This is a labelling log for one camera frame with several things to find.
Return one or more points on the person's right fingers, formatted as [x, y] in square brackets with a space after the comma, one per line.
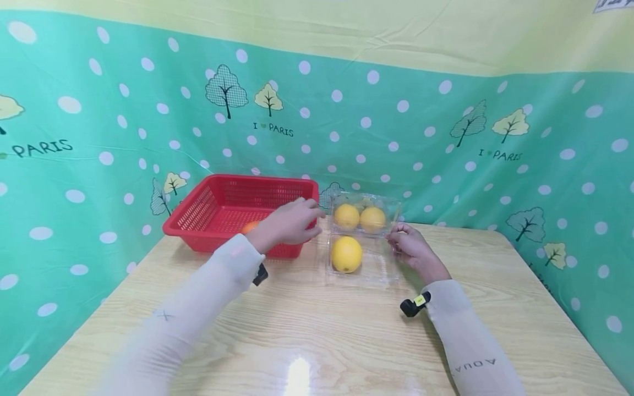
[400, 237]

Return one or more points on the clear plastic clamshell container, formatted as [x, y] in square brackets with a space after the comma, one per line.
[379, 269]

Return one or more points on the person's left hand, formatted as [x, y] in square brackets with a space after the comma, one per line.
[282, 225]

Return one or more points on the black wrist band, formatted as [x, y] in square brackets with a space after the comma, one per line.
[260, 275]
[413, 305]

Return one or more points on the orange fruit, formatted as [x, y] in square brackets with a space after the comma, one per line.
[249, 226]

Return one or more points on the person's left forearm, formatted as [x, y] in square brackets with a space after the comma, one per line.
[198, 308]

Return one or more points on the red plastic basket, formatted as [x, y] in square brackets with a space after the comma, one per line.
[218, 209]

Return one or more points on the person's right hand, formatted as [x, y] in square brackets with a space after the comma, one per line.
[418, 253]

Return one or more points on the person's left fingers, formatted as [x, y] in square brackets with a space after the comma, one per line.
[308, 217]

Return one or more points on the person's right forearm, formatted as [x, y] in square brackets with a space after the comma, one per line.
[465, 341]

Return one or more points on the yellow lemon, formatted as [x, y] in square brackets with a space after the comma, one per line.
[346, 216]
[372, 219]
[346, 254]

